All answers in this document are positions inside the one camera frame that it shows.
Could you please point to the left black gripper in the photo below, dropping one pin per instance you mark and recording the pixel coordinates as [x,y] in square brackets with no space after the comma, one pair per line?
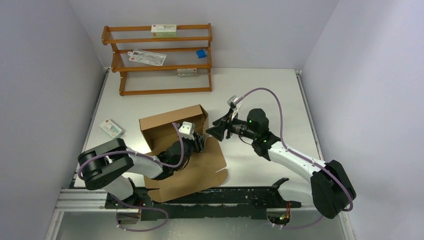
[199,141]

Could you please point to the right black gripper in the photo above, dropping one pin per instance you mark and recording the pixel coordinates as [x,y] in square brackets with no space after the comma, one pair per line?
[218,131]

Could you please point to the brown cardboard box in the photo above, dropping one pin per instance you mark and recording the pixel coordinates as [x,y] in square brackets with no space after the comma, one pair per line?
[190,167]

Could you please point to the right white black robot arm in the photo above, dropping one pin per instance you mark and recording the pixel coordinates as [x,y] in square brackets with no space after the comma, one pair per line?
[328,186]

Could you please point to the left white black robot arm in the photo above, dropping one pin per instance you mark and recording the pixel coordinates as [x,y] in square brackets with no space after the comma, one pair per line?
[102,167]

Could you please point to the small grey product box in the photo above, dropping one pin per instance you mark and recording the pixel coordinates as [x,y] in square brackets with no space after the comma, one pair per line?
[187,72]

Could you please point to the white green product box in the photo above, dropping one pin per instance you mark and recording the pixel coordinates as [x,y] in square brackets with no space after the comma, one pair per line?
[163,30]

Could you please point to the small blue block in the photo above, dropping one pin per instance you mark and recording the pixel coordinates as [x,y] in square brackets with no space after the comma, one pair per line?
[201,53]

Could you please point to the orange wooden shelf rack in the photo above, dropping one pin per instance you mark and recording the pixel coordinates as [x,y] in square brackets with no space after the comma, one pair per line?
[142,79]

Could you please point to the small white flat package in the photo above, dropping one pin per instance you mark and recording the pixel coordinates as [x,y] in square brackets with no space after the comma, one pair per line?
[112,129]

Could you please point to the clear plastic packaged item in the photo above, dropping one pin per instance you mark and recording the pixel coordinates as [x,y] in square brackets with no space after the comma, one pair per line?
[147,57]

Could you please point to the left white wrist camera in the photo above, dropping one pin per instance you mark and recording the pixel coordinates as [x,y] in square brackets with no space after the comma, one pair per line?
[187,130]

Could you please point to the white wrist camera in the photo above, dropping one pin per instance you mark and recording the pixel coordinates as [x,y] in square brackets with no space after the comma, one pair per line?
[235,106]
[187,130]

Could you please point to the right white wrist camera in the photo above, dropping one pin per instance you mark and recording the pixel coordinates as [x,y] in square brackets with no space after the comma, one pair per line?
[235,106]

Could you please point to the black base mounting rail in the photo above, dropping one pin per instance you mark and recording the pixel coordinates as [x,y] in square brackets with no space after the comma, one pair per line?
[218,202]

